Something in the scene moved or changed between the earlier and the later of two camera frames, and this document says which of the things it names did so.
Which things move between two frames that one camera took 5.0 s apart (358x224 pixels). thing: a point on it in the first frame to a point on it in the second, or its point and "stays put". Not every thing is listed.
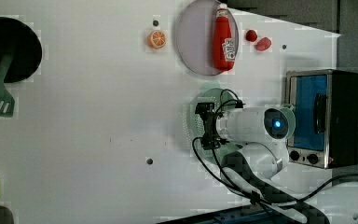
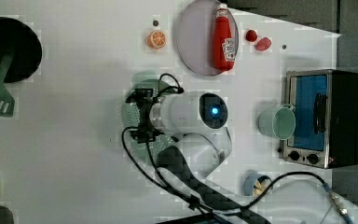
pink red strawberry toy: x=263 y=45 stays put
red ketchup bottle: x=224 y=45 stays put
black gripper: x=211 y=140 to x=144 y=133
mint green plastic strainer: x=228 y=101 to x=130 y=119
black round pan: x=2 y=35 stays put
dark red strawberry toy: x=251 y=35 stays put
